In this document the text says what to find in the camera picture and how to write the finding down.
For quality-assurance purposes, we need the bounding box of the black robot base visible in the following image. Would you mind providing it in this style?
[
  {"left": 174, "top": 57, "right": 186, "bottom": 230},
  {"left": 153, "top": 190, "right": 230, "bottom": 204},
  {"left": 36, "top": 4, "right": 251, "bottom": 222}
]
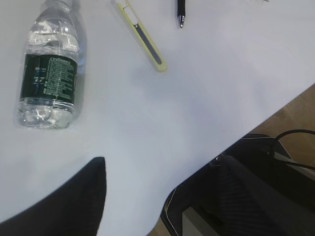
[{"left": 160, "top": 130, "right": 315, "bottom": 236}]

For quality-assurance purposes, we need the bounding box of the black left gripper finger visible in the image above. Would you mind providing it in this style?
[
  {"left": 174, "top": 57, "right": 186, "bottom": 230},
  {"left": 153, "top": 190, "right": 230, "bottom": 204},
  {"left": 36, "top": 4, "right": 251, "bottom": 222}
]
[{"left": 0, "top": 157, "right": 106, "bottom": 236}]

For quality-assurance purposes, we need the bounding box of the clear water bottle green label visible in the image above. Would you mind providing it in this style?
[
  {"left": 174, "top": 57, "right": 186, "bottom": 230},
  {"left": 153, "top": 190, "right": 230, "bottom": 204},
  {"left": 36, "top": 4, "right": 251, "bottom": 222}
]
[{"left": 17, "top": 0, "right": 82, "bottom": 129}]

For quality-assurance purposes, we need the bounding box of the black cable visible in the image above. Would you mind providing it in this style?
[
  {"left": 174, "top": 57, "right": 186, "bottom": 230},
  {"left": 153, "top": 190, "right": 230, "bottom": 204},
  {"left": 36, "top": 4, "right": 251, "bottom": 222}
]
[{"left": 268, "top": 129, "right": 315, "bottom": 170}]

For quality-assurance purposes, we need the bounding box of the black gel pen left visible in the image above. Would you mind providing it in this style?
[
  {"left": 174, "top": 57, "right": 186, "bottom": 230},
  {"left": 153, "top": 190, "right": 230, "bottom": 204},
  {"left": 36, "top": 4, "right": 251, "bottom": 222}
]
[{"left": 177, "top": 0, "right": 186, "bottom": 29}]

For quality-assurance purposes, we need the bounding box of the yellow-green utility knife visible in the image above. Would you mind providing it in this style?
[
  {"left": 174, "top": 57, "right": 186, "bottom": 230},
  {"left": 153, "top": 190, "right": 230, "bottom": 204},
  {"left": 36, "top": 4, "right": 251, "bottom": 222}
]
[{"left": 111, "top": 0, "right": 168, "bottom": 72}]

